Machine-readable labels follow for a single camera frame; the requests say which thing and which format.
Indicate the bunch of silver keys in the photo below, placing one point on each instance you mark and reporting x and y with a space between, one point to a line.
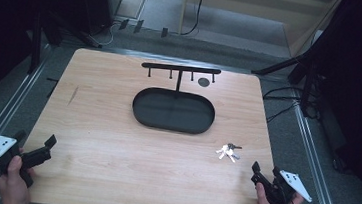
228 152

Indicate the small black floor bracket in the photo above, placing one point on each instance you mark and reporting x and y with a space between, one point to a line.
123 24
138 26
164 32

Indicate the light wooden platform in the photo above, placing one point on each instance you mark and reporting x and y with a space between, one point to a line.
244 11

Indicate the dark cabinet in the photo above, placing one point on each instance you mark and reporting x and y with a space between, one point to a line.
101 0

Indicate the black key rack with tray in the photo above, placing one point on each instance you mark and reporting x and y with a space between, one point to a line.
173 110

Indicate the black metal stand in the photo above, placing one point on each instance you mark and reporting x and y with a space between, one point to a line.
300 73
36 44

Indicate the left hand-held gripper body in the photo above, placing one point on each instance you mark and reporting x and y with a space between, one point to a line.
1 148

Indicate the round black table grommet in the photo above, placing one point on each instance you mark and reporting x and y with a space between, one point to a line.
203 82

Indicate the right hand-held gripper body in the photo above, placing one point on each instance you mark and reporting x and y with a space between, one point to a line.
286 187

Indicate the metal floor rail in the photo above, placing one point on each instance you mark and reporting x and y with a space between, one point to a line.
3 115
316 168

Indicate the person's left hand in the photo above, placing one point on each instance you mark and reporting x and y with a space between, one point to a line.
13 183

